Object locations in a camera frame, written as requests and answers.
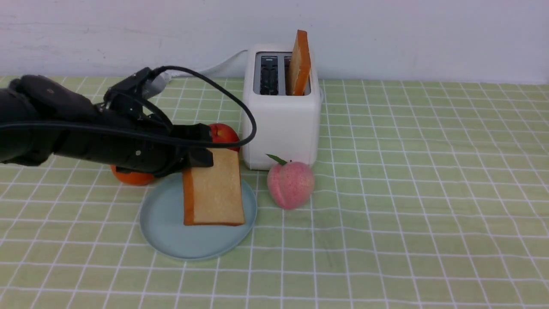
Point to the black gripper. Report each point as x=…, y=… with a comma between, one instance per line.
x=119, y=140

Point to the toast slice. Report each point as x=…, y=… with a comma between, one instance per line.
x=212, y=195
x=300, y=66

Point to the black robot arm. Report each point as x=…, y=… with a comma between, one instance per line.
x=40, y=118

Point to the red apple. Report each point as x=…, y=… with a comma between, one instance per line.
x=222, y=133

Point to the orange persimmon with green leaf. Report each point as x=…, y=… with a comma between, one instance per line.
x=133, y=178

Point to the light blue round plate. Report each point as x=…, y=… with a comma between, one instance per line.
x=161, y=222

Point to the pink peach with leaf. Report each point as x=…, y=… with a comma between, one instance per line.
x=290, y=183

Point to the white two-slot toaster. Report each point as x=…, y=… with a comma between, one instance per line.
x=286, y=126

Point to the green checkered tablecloth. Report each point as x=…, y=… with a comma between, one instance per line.
x=428, y=195

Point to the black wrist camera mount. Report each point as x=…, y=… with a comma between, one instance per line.
x=131, y=97

